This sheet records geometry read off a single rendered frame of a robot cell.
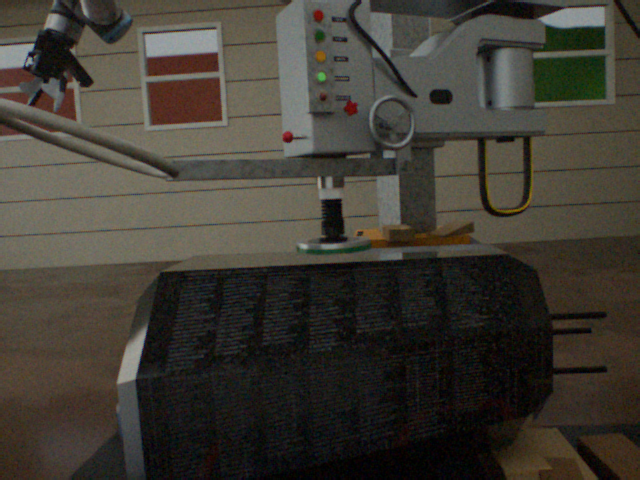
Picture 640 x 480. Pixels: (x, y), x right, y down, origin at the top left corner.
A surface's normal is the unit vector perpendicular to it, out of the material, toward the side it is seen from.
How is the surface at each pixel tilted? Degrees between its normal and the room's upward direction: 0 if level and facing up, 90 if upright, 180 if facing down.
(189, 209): 90
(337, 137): 90
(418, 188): 90
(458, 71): 90
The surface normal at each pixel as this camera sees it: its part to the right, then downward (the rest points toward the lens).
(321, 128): 0.40, 0.07
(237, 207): -0.03, 0.11
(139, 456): -0.70, 0.11
